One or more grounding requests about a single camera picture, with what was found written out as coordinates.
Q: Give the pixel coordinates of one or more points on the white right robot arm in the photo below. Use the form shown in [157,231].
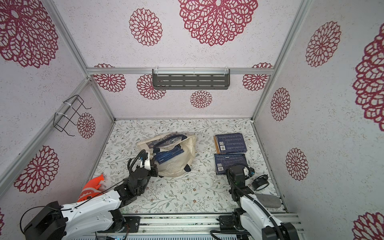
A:
[252,216]

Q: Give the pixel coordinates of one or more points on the round black gauge object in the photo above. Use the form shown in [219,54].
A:
[261,182]

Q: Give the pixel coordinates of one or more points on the grey oblong stone object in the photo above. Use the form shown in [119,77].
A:
[269,201]

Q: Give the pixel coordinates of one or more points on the blue grid cover book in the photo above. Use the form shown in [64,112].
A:
[231,143]

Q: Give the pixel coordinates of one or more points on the aluminium front rail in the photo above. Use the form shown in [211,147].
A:
[177,224]

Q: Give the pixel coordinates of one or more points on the black wire wall rack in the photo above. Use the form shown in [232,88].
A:
[63,119]

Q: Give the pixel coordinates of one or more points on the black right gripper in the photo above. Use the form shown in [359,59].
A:
[235,170]

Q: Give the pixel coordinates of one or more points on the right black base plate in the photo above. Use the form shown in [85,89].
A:
[228,223]

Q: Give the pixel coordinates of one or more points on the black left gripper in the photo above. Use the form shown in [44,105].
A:
[151,171]

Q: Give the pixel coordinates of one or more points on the red plastic object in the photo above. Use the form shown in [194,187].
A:
[91,189]

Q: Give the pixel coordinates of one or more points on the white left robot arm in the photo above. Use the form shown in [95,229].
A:
[99,214]

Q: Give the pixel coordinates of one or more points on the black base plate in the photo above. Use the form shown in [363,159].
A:
[228,223]
[128,225]

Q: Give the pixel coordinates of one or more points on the cream canvas tote bag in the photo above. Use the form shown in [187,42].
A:
[179,165]

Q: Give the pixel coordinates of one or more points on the stack of blue books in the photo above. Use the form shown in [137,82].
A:
[162,157]

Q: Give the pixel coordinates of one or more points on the grey slotted wall shelf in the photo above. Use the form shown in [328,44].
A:
[191,80]

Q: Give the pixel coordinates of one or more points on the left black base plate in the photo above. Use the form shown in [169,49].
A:
[128,225]

